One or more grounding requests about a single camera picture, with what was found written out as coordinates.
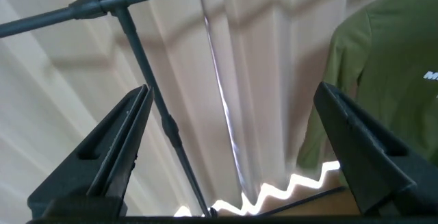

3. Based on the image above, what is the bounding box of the green sleeveless shirt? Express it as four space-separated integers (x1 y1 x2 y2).
296 0 438 187

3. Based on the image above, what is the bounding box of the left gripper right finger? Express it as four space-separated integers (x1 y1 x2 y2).
313 82 438 217

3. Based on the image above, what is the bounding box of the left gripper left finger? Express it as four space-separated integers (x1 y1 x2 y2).
27 84 155 218

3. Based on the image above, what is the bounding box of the black clothes rack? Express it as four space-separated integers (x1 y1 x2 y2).
0 0 346 218

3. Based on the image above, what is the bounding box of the beige curtain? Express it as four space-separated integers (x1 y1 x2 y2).
0 0 438 218

